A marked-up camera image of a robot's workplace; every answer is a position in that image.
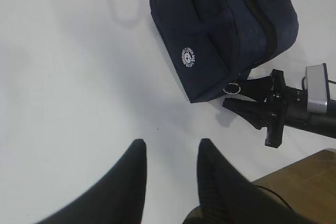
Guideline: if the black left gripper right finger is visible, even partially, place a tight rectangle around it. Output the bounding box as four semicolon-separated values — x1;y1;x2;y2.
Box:
184;138;297;223

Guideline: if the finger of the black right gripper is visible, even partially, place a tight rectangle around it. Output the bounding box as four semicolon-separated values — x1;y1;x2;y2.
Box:
222;98;270;130
240;76;273;102

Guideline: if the dark navy fabric lunch bag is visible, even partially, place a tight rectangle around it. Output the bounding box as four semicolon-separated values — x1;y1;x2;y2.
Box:
149;0;299;103

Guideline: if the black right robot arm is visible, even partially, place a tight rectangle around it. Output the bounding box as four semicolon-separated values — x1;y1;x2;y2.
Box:
223;63;335;148

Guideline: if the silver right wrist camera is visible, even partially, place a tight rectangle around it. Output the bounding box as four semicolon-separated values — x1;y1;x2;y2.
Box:
304;63;329;114

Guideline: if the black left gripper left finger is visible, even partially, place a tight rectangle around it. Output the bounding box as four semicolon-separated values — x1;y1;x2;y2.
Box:
41;139;147;223

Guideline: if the silver zipper pull ring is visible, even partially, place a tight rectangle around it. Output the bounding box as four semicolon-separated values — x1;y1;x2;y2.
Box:
223;73;244;95

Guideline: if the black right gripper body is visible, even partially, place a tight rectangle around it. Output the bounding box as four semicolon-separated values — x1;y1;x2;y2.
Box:
265;69;288;147

